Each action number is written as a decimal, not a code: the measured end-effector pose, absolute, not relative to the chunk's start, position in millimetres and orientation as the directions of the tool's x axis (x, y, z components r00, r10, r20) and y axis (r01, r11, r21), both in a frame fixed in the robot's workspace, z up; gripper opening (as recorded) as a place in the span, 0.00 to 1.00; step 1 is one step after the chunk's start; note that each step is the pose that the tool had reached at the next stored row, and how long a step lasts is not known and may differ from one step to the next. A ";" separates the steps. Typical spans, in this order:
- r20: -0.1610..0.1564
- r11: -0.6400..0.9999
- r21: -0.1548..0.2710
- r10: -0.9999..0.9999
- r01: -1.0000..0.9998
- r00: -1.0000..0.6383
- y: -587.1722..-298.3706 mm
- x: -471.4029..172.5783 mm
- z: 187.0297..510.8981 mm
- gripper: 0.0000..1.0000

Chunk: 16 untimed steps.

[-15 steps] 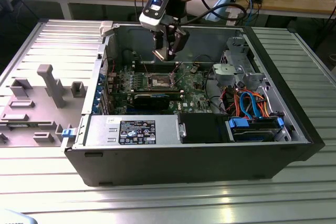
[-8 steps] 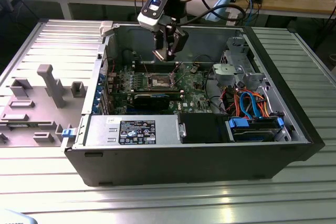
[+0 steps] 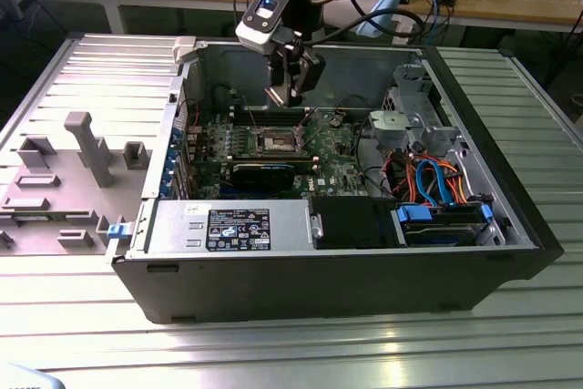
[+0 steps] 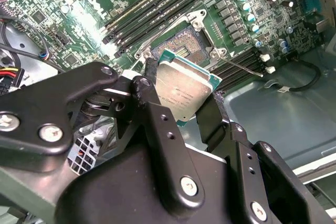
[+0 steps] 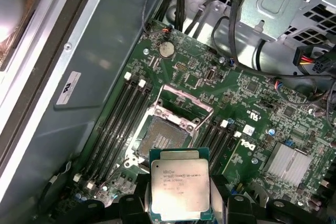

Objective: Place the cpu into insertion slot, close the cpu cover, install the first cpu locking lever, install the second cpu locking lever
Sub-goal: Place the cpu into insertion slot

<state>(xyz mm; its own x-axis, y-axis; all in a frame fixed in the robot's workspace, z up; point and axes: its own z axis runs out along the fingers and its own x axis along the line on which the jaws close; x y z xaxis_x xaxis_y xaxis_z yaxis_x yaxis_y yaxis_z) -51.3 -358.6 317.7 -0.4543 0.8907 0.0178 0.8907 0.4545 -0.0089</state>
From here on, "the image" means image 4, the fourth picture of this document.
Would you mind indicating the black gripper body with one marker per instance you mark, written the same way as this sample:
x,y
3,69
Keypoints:
x,y
113,192

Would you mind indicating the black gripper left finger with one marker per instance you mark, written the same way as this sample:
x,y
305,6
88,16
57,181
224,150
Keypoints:
x,y
39,108

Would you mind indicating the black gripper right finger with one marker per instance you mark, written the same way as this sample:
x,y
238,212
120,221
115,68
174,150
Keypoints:
x,y
262,182

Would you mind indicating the thin metal locking lever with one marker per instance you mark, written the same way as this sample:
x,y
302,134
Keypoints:
x,y
244,67
157,38

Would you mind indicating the CPU with silver lid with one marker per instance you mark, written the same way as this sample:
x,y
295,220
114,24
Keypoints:
x,y
183,87

